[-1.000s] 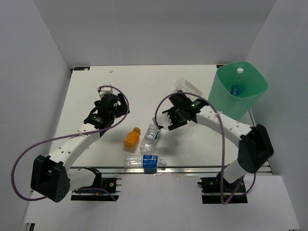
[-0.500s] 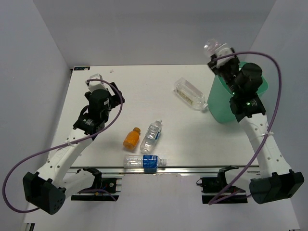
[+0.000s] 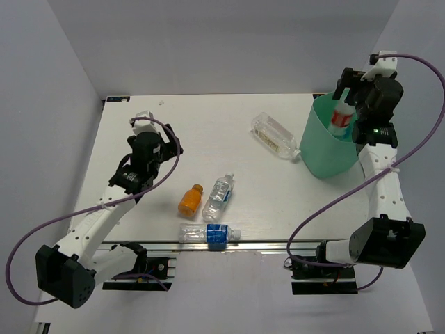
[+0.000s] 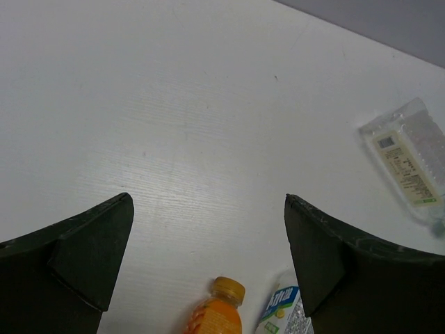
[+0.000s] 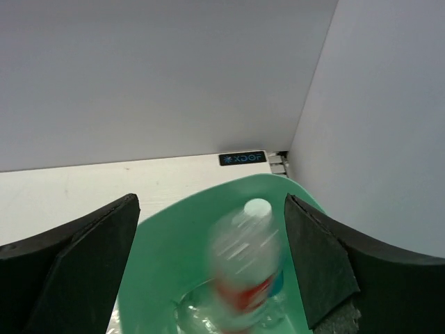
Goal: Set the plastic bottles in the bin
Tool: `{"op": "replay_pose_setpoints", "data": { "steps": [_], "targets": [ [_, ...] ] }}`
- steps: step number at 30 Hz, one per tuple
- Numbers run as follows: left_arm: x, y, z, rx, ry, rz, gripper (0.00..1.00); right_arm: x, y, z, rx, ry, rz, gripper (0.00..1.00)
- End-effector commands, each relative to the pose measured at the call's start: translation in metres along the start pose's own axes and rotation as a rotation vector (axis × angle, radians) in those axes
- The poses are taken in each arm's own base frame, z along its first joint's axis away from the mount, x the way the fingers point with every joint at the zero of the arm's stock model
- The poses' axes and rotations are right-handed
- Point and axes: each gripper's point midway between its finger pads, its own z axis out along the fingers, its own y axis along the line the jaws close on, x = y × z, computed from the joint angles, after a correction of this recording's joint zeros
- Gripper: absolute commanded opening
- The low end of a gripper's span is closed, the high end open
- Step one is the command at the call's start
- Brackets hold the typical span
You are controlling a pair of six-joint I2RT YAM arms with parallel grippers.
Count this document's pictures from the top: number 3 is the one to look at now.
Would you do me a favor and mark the clear bottle red white label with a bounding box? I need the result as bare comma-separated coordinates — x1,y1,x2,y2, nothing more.
327,100,355,138

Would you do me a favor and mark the orange juice bottle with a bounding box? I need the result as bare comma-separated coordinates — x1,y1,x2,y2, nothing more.
178,184,203,217

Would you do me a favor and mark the clear bottle blue green label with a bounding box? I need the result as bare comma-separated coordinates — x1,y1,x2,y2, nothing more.
202,173,234,223

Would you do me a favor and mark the clear bottle dark blue label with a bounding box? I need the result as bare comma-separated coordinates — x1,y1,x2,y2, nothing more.
179,224,241,244

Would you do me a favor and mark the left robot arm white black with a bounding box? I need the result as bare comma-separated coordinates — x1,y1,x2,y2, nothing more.
35,117,183,308

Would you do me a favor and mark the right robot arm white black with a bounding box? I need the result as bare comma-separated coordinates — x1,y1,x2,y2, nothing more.
314,68,426,278

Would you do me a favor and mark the green plastic bin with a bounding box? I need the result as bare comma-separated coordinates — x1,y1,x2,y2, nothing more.
300,93,358,179

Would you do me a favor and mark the large clear square bottle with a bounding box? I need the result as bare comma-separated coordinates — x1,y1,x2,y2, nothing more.
251,112,300,161

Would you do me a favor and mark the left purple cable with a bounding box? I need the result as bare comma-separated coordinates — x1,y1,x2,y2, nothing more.
5,117,181,306

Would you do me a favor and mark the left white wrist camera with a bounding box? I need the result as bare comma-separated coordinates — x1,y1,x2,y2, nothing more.
129,111,158,136

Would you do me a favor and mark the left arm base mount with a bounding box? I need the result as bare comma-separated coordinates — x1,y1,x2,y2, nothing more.
102,241,177,292

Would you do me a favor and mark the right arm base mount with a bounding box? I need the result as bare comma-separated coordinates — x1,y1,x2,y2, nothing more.
284,257,358,296

